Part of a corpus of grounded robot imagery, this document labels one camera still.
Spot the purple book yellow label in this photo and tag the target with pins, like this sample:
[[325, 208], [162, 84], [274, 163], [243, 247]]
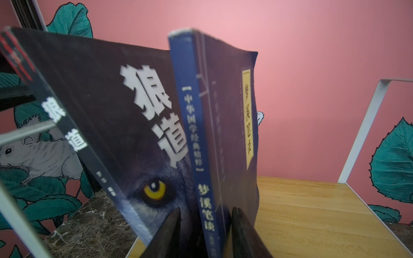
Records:
[[215, 86]]

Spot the black wolf cover book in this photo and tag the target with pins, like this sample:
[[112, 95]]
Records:
[[118, 109]]

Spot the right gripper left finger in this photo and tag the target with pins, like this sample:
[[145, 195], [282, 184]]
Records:
[[166, 242]]

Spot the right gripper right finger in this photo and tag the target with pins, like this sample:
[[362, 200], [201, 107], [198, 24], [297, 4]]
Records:
[[246, 243]]

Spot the white wooden two-tier shelf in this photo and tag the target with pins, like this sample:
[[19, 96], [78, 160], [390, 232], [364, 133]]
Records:
[[296, 219]]

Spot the left black frame post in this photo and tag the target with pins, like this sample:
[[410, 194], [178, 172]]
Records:
[[29, 14]]

